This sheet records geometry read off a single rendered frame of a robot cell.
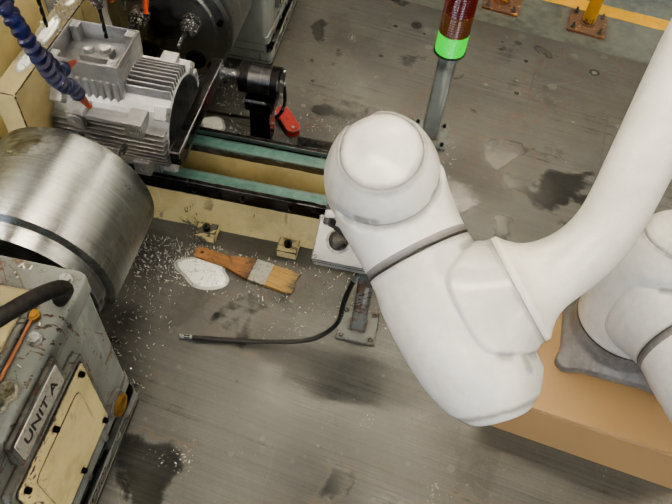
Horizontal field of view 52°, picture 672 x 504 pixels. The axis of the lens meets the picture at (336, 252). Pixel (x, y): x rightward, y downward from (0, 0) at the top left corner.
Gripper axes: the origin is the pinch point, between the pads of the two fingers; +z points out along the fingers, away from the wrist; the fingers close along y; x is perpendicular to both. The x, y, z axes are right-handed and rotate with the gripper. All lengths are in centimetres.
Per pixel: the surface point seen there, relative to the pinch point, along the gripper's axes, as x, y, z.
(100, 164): -2.9, 39.8, -2.5
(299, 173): -16.0, 16.9, 32.2
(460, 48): -45, -9, 29
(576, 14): -161, -69, 208
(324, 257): 2.9, 6.6, 4.6
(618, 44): -146, -88, 201
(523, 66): -62, -27, 67
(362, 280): 4.0, 0.7, 13.8
